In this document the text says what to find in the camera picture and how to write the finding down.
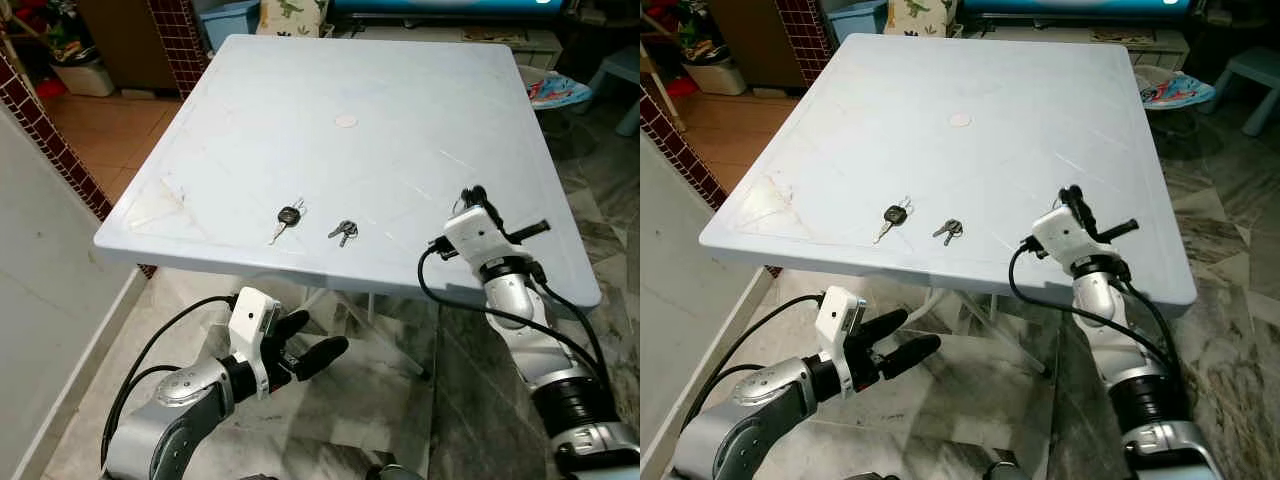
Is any blue plastic box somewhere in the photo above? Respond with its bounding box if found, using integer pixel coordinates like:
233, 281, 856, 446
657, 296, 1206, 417
826, 0, 889, 46
195, 0, 261, 53

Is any brown wooden cabinet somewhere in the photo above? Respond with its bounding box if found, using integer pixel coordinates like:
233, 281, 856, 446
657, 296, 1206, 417
78, 0, 179, 96
715, 0, 793, 91

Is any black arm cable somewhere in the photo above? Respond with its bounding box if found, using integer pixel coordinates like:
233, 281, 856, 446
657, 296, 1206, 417
417, 238, 609, 386
100, 294, 239, 469
1007, 238, 1181, 373
686, 293, 826, 431

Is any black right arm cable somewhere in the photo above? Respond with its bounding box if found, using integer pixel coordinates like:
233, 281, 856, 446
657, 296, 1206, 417
417, 238, 609, 386
1007, 238, 1181, 373

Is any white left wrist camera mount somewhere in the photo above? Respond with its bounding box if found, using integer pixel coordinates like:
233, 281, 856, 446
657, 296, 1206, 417
815, 287, 869, 399
227, 288, 282, 401

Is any dinosaur print pillow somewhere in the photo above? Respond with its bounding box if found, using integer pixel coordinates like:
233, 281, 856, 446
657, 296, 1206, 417
884, 0, 959, 38
258, 0, 331, 38

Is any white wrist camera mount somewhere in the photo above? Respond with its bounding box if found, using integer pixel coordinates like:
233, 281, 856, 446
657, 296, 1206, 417
443, 206, 508, 264
1031, 206, 1099, 266
815, 287, 869, 399
227, 288, 282, 401

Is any black head car key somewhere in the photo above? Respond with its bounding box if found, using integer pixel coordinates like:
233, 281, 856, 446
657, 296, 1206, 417
874, 197, 912, 245
267, 203, 304, 246

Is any light blue plastic stool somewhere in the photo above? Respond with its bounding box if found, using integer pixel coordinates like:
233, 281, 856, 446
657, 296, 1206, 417
1195, 45, 1280, 138
585, 45, 641, 137

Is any white television cabinet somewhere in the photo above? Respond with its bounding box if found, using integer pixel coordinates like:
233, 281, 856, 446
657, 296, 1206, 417
965, 25, 1191, 71
340, 25, 563, 71

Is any red flower plant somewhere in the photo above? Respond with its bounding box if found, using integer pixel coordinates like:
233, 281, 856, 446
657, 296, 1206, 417
640, 0, 721, 63
0, 0, 81, 61

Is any television with blue screen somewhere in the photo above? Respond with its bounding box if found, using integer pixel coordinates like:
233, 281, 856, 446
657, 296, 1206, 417
958, 0, 1196, 16

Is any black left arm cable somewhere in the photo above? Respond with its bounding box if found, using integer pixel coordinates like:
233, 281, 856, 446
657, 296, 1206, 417
100, 294, 239, 469
686, 293, 826, 431

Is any white plastic bin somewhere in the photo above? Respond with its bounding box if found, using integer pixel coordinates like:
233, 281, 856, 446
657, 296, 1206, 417
50, 55, 116, 98
682, 58, 749, 97

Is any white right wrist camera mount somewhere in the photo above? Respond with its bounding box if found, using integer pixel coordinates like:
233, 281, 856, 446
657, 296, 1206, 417
1031, 206, 1099, 266
443, 206, 508, 264

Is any white plastic table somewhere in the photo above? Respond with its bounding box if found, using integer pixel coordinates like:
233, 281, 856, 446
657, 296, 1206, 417
698, 33, 1199, 376
94, 33, 604, 376

